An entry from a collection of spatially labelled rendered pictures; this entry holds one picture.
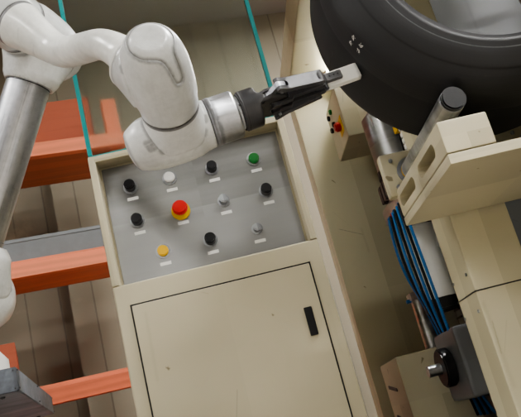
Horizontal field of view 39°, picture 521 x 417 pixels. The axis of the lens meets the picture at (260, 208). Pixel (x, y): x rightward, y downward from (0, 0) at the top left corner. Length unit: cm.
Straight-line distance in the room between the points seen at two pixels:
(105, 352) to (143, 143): 371
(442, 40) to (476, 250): 50
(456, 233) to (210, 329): 67
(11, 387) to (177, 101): 53
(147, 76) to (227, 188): 91
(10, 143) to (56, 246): 235
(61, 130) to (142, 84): 318
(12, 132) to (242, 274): 67
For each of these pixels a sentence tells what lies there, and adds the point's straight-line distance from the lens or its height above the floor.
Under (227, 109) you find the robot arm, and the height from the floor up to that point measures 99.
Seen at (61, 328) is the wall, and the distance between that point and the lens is 509.
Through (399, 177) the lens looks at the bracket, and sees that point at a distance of 159.
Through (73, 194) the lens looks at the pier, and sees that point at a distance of 522.
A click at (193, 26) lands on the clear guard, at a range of 222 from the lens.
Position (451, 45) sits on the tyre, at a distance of 131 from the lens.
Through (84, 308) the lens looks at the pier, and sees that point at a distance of 498.
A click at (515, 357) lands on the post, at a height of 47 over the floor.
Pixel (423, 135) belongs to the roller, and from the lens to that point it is 140.
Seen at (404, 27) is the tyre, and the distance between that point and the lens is 131.
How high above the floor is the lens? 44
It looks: 17 degrees up
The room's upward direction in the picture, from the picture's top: 15 degrees counter-clockwise
